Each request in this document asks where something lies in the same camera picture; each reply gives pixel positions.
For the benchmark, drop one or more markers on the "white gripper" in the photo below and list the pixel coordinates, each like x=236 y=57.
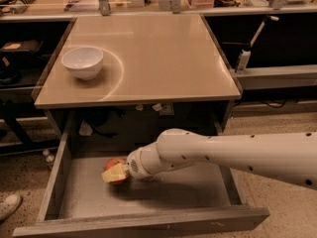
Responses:
x=135 y=165

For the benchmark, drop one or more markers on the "red apple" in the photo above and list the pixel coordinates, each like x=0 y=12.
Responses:
x=112 y=162

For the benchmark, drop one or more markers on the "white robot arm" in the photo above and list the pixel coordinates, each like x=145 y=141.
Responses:
x=290 y=157

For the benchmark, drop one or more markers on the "grey open top drawer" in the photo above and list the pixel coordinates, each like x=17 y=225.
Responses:
x=200 y=199

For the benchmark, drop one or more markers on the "small plastic bottle on floor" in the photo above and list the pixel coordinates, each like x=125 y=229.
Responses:
x=49 y=157

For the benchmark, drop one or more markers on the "white shoe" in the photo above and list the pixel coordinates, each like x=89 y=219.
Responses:
x=9 y=205

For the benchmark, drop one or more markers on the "white ceramic bowl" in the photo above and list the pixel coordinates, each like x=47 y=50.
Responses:
x=83 y=62

